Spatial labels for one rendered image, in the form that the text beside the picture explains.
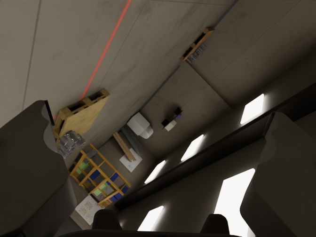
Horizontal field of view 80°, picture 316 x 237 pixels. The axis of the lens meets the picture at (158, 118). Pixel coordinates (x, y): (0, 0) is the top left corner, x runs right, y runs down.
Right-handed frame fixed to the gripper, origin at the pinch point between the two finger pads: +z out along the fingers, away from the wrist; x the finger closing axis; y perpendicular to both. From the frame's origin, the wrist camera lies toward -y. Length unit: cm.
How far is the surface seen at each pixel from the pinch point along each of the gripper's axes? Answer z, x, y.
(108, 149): 687, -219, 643
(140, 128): 735, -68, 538
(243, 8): 665, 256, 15
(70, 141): 217, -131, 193
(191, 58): 654, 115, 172
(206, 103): 681, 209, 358
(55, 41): 146, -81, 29
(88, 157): 435, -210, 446
